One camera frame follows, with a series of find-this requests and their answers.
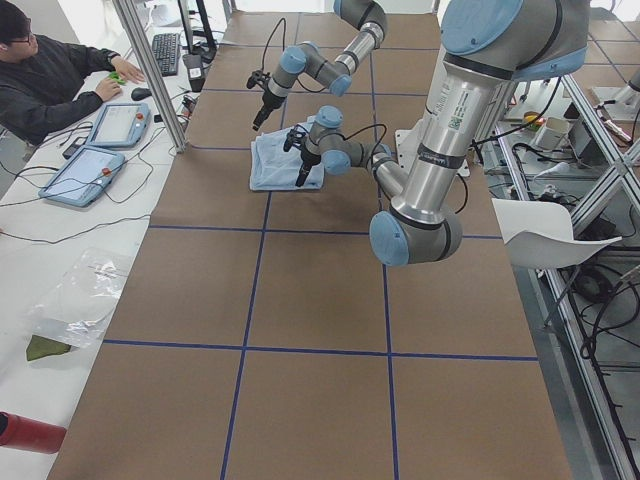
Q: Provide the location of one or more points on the red bottle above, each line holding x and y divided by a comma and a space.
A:
22, 433

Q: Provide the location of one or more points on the lower blue teach pendant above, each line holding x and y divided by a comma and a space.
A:
84, 177

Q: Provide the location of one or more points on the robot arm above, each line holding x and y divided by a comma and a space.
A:
367, 17
485, 43

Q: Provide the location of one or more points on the brown paper table cover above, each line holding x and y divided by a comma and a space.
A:
258, 337

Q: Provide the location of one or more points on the upper blue teach pendant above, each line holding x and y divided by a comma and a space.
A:
119, 125

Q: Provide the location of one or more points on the green cloth piece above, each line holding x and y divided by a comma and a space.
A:
40, 347

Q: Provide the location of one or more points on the aluminium frame post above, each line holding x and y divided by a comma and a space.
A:
139, 42

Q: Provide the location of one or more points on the seated person in black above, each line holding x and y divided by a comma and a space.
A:
41, 79

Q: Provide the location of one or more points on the white chair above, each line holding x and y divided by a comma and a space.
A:
539, 235

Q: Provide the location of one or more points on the light blue button-up shirt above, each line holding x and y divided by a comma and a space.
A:
273, 169

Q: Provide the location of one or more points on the blue teach pendant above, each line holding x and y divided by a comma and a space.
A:
119, 125
84, 177

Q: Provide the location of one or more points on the green plastic object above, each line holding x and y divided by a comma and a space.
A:
116, 77

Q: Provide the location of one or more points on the black computer mouse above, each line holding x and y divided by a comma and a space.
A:
140, 93

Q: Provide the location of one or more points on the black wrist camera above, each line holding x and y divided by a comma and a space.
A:
295, 138
258, 78

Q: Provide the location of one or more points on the clear plastic bag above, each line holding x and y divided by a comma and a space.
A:
76, 311

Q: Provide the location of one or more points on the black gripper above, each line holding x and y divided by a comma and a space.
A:
306, 161
267, 100

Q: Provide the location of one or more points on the black keyboard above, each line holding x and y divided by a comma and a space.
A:
166, 51

